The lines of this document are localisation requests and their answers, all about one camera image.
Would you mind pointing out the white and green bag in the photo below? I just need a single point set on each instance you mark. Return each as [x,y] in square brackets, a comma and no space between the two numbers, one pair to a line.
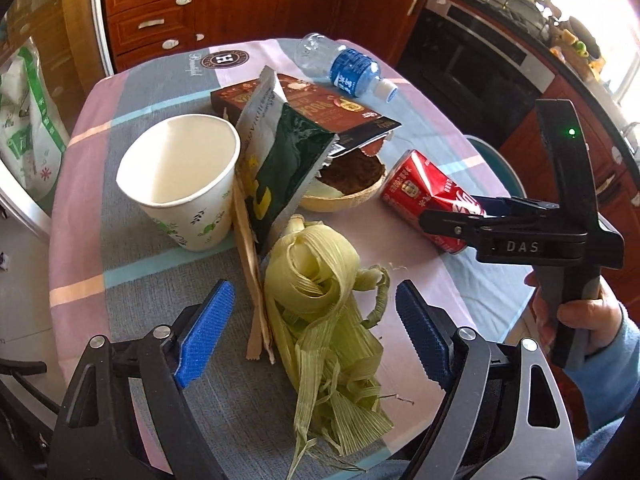
[30,120]

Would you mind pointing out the wooden base cabinets with drawers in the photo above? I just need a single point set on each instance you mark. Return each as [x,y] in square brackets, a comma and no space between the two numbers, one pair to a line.
[240,0]

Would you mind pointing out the person's right forearm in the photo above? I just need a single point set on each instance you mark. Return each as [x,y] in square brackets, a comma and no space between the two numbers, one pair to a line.
[610,375]

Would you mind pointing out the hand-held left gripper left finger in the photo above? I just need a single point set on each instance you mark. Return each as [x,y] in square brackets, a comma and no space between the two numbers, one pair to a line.
[205,335]

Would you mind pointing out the green foil snack bag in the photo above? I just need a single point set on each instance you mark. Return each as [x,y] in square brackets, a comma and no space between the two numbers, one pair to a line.
[285,160]

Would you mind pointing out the clear plastic water bottle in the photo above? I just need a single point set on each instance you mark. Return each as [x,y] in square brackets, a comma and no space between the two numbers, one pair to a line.
[350,70]

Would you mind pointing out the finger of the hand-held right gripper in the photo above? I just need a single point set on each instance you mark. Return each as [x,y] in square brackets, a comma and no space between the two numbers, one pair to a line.
[505,206]
[450,227]

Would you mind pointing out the green corn husks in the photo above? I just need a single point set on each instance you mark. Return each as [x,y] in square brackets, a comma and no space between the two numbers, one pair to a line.
[320,310]

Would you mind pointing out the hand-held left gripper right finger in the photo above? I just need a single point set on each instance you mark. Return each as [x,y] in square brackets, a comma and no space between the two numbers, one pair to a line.
[420,335]

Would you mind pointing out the white paper cup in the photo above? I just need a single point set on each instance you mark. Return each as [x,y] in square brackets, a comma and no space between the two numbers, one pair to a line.
[175,170]

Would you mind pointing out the person's right hand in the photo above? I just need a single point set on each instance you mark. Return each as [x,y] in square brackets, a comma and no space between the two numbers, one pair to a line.
[595,307]

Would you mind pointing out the black built-in oven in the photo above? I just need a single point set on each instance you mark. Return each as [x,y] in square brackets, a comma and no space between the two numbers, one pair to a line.
[465,60]

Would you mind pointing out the pink and grey tablecloth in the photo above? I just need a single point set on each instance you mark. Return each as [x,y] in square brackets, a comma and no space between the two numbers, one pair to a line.
[150,285]

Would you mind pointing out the teal trash bin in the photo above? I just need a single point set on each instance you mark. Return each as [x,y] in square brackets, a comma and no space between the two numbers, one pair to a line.
[500,170]

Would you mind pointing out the brown paper chopstick sleeve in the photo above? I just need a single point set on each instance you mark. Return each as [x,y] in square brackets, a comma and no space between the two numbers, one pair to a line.
[252,285]

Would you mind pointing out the plush toys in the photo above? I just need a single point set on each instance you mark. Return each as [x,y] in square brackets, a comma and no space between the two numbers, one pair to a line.
[575,45]

